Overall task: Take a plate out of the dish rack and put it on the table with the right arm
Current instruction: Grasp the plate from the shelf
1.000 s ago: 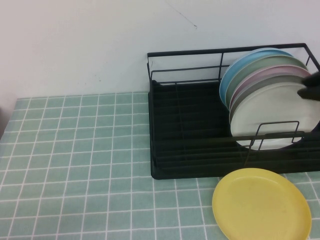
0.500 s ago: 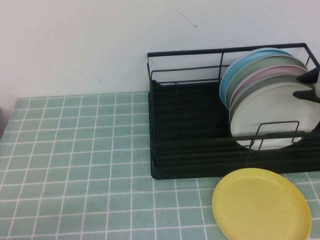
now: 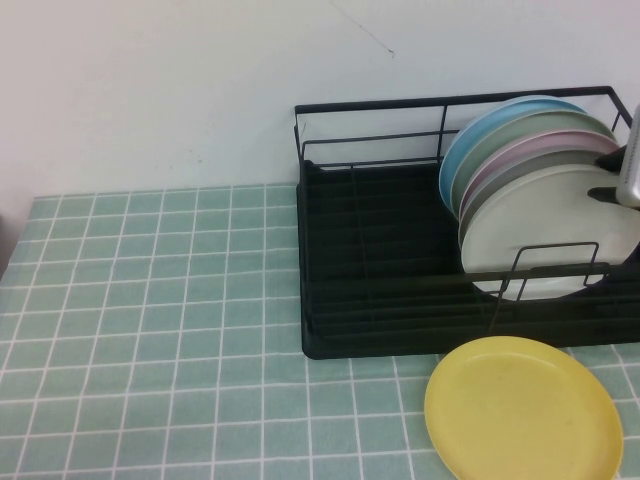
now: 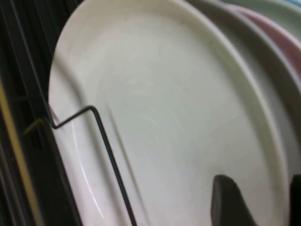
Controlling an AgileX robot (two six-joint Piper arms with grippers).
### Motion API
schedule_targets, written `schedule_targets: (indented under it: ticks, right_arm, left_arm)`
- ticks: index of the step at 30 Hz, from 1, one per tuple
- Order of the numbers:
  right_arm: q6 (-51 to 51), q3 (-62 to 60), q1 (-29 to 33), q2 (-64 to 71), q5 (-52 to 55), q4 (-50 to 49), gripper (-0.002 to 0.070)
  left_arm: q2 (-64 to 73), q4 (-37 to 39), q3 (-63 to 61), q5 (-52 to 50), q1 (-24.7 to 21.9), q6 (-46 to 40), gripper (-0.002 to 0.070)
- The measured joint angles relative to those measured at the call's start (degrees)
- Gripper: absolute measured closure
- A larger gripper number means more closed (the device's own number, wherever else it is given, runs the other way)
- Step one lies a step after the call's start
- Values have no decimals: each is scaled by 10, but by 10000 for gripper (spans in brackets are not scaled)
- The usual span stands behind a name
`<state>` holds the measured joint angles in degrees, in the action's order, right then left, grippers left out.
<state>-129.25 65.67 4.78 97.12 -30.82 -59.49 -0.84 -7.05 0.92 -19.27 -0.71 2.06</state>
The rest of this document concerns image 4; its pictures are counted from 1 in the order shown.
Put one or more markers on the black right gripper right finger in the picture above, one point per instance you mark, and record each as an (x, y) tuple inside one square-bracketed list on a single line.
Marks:
[(296, 202)]

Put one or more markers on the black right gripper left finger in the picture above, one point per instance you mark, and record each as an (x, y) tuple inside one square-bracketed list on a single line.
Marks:
[(228, 202)]

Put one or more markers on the white plate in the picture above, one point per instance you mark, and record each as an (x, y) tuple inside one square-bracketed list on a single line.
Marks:
[(164, 94)]

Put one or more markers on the grey plate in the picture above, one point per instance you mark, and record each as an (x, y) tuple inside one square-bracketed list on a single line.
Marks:
[(270, 70)]

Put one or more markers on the pink plate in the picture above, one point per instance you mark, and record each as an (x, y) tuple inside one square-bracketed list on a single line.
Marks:
[(282, 35)]

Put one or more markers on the green plate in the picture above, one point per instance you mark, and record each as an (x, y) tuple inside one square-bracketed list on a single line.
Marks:
[(270, 8)]

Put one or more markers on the blue plate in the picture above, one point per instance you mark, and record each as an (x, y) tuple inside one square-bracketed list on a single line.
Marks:
[(295, 1)]

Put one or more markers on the black ridged drip tray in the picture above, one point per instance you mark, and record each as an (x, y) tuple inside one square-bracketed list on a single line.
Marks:
[(23, 58)]

